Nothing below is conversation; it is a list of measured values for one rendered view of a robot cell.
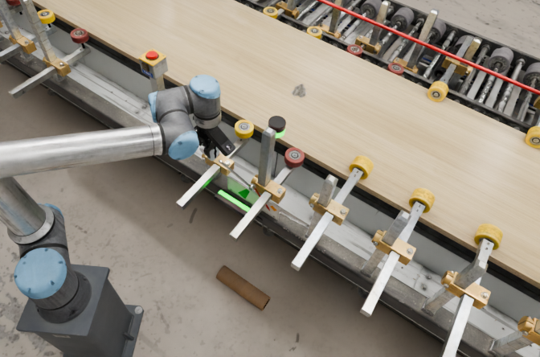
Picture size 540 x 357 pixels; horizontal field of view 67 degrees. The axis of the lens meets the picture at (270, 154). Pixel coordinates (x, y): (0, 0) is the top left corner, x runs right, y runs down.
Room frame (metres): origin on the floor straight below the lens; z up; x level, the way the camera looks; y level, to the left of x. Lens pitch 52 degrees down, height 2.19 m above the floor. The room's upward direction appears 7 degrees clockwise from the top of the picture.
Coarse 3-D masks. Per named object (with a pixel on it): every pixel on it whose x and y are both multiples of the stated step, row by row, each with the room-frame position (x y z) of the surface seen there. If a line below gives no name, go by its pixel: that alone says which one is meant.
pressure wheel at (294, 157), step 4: (292, 148) 1.04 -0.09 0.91; (296, 148) 1.04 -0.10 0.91; (288, 152) 1.01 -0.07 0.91; (292, 152) 1.02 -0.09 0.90; (296, 152) 1.02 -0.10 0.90; (300, 152) 1.02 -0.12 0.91; (284, 156) 1.00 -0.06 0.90; (288, 156) 0.99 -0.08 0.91; (292, 156) 1.00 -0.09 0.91; (296, 156) 1.00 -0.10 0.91; (300, 156) 1.00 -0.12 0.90; (304, 156) 1.00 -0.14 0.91; (284, 160) 0.99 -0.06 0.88; (288, 160) 0.97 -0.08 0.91; (292, 160) 0.98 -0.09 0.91; (296, 160) 0.98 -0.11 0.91; (300, 160) 0.98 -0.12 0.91; (288, 164) 0.97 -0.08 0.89; (292, 164) 0.96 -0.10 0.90; (296, 164) 0.97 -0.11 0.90; (300, 164) 0.97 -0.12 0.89
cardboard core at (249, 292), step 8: (224, 272) 0.81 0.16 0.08; (232, 272) 0.82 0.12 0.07; (224, 280) 0.77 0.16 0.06; (232, 280) 0.77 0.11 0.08; (240, 280) 0.78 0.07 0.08; (232, 288) 0.74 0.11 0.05; (240, 288) 0.74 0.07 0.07; (248, 288) 0.74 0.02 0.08; (256, 288) 0.75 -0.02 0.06; (248, 296) 0.70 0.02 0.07; (256, 296) 0.70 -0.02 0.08; (264, 296) 0.71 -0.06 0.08; (256, 304) 0.67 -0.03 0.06; (264, 304) 0.67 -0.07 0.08
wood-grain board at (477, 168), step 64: (64, 0) 1.85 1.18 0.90; (128, 0) 1.92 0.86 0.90; (192, 0) 2.00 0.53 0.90; (192, 64) 1.47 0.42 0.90; (256, 64) 1.53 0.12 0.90; (320, 64) 1.59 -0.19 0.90; (256, 128) 1.14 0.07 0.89; (320, 128) 1.17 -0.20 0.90; (384, 128) 1.22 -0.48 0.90; (448, 128) 1.26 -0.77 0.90; (512, 128) 1.31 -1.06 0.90; (384, 192) 0.88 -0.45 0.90; (448, 192) 0.92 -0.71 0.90; (512, 192) 0.96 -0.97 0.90; (512, 256) 0.68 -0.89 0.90
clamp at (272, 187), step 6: (252, 180) 0.89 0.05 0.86; (270, 180) 0.89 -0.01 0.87; (258, 186) 0.86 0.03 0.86; (270, 186) 0.87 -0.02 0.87; (276, 186) 0.87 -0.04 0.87; (270, 192) 0.84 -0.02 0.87; (276, 192) 0.84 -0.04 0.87; (282, 192) 0.84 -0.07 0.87; (276, 198) 0.82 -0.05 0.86; (282, 198) 0.84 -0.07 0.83
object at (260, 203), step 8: (288, 168) 0.97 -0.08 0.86; (280, 176) 0.92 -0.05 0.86; (280, 184) 0.89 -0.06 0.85; (264, 192) 0.84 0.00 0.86; (264, 200) 0.80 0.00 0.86; (256, 208) 0.77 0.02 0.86; (248, 216) 0.73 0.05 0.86; (240, 224) 0.69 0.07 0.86; (248, 224) 0.70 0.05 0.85; (232, 232) 0.66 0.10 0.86; (240, 232) 0.66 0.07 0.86
